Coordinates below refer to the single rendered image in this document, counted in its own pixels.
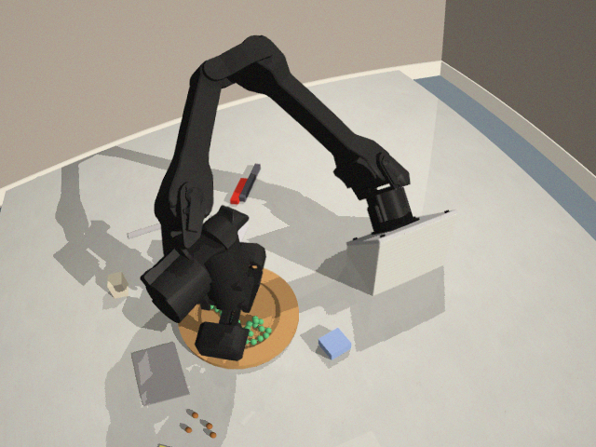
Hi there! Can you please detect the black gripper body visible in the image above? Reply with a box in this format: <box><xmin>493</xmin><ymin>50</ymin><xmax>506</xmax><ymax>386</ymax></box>
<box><xmin>195</xmin><ymin>242</ymin><xmax>266</xmax><ymax>361</ymax></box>

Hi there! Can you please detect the light blue block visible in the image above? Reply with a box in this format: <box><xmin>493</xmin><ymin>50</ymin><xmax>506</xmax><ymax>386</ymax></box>
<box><xmin>318</xmin><ymin>328</ymin><xmax>351</xmax><ymax>360</ymax></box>

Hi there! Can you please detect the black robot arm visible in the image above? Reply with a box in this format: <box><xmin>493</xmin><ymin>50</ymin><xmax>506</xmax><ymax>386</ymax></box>
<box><xmin>141</xmin><ymin>35</ymin><xmax>420</xmax><ymax>323</ymax></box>

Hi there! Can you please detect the orange round board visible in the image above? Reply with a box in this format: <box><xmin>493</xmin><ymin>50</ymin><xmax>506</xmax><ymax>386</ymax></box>
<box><xmin>178</xmin><ymin>268</ymin><xmax>299</xmax><ymax>370</ymax></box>

